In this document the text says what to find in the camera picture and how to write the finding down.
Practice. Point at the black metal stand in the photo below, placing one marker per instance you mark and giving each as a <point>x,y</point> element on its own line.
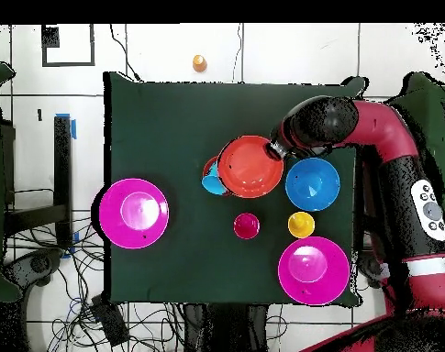
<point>360,220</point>
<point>62,165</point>

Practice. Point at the yellow plastic cup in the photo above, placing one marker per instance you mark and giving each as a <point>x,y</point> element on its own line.
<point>301,227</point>

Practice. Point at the red plastic cup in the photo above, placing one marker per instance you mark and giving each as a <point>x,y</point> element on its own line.
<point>246,226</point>

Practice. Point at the blue plastic cup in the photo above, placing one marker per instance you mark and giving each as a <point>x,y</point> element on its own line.
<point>211,185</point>

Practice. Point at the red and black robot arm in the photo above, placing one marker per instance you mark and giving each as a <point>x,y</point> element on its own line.
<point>391,128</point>

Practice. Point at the dark green tablecloth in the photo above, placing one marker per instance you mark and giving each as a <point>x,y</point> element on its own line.
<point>170,110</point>

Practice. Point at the small orange plastic bowl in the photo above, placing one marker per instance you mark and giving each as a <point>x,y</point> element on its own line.
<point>207,167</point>

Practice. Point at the blue plastic bowl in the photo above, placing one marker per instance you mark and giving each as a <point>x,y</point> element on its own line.
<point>312,176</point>

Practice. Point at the black square floor frame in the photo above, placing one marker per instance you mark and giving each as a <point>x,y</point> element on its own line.
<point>50,36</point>

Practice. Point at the orange plastic cup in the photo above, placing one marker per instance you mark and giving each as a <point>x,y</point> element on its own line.
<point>199,64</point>

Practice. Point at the large orange plastic bowl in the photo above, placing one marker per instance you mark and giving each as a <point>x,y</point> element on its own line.
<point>249,168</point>

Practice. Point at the black power strip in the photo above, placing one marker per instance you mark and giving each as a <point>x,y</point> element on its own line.
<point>110,322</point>

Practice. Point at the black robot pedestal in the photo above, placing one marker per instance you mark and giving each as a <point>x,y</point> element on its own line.
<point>225,330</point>

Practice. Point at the large pink plastic bowl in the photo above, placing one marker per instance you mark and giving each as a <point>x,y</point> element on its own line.
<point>134,212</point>
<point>313,271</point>

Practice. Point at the grey office chair base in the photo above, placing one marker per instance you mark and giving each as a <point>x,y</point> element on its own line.
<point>369,264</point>
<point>38,264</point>

